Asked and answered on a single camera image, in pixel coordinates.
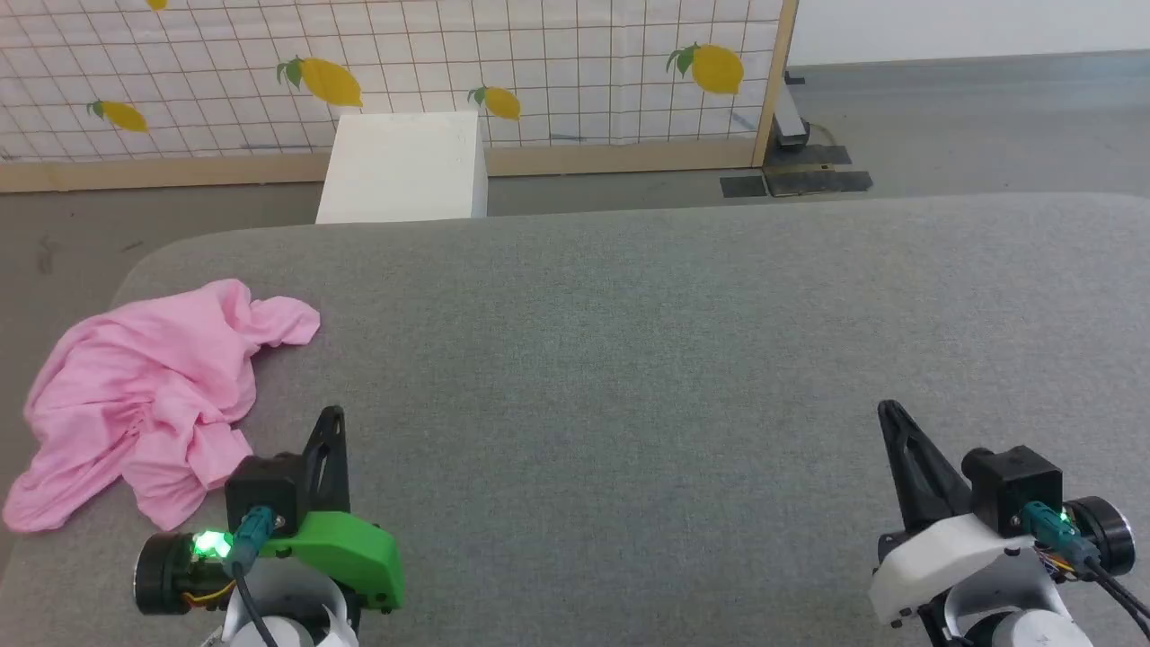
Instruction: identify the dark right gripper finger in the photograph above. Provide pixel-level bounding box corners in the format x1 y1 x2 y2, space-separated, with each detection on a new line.
878 400 973 531

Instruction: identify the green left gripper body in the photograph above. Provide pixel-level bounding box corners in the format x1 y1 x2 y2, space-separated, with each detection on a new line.
135 510 405 617

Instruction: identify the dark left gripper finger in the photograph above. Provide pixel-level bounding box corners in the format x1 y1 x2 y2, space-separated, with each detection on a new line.
301 406 351 520

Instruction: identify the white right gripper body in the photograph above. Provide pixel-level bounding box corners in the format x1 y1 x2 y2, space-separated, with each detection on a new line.
870 497 1135 626

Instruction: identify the pink garment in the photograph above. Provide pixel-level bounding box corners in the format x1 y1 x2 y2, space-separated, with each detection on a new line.
3 279 322 533

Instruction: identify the white box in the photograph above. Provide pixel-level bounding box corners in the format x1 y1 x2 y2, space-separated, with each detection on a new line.
316 111 489 224

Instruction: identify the long black floor plate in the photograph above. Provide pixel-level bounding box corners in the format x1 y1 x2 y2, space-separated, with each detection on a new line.
764 169 873 197

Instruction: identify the grey fabric sofa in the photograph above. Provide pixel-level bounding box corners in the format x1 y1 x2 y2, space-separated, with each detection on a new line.
0 192 1150 647

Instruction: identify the black floor plate under foot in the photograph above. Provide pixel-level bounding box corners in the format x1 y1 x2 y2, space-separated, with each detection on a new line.
764 144 852 168

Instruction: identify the metal partition foot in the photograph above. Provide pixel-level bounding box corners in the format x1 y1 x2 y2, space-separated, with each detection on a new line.
771 72 811 149

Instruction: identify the lemon print partition panel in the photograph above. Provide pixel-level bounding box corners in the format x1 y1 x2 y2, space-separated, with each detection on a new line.
0 0 799 194

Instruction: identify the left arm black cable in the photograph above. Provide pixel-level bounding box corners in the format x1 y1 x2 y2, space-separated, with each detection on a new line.
223 506 281 647

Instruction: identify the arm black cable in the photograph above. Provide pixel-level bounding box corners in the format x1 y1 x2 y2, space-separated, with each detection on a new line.
1022 501 1150 641
223 506 281 647

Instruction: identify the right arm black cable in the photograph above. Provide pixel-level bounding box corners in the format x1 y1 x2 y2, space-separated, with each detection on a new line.
1022 501 1150 641

